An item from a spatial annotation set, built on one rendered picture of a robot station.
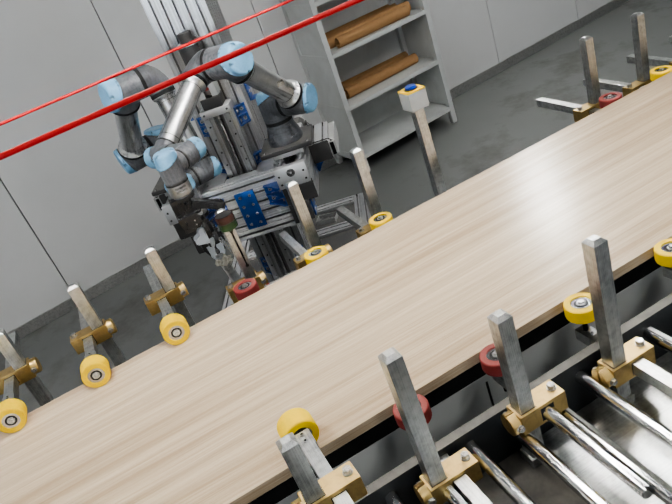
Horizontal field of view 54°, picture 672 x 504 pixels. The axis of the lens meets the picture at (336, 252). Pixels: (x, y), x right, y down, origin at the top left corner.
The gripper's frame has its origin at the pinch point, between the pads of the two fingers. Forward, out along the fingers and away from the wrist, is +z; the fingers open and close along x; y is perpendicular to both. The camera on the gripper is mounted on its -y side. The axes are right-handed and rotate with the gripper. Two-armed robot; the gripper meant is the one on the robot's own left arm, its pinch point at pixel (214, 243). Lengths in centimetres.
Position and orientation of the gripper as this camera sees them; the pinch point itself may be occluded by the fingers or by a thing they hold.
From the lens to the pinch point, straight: 226.9
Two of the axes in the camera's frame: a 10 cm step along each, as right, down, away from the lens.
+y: -8.6, 4.6, -2.2
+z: 3.2, 8.3, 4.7
